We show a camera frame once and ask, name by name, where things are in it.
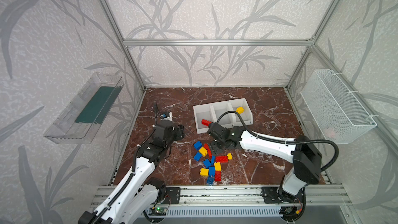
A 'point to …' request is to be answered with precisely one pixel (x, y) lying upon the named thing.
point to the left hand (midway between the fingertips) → (181, 122)
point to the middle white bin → (218, 109)
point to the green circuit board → (157, 211)
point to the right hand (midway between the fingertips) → (214, 141)
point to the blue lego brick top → (198, 145)
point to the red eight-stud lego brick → (222, 159)
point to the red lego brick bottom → (217, 176)
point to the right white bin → (246, 115)
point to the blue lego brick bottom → (210, 180)
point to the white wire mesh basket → (340, 117)
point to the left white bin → (205, 112)
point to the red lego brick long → (205, 122)
